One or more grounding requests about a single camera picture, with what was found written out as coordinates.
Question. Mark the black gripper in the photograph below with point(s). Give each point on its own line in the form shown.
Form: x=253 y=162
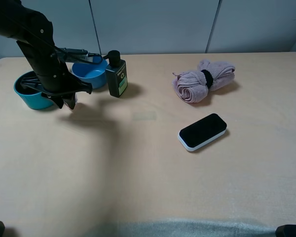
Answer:
x=52 y=76

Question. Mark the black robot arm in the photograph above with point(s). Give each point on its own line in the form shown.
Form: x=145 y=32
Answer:
x=33 y=33

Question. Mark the blue plastic bowl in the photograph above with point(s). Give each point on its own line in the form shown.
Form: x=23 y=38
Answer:
x=93 y=74

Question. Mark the dark green pump bottle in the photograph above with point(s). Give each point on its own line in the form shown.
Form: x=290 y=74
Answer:
x=116 y=74

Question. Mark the rolled pink towel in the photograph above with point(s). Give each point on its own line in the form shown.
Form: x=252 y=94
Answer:
x=194 y=85

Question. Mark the black and white eraser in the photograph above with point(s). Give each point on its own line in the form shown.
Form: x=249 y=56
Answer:
x=202 y=132

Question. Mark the teal saucepan with handle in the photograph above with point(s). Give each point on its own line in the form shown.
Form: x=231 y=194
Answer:
x=32 y=98

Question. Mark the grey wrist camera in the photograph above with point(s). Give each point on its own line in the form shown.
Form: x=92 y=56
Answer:
x=79 y=56

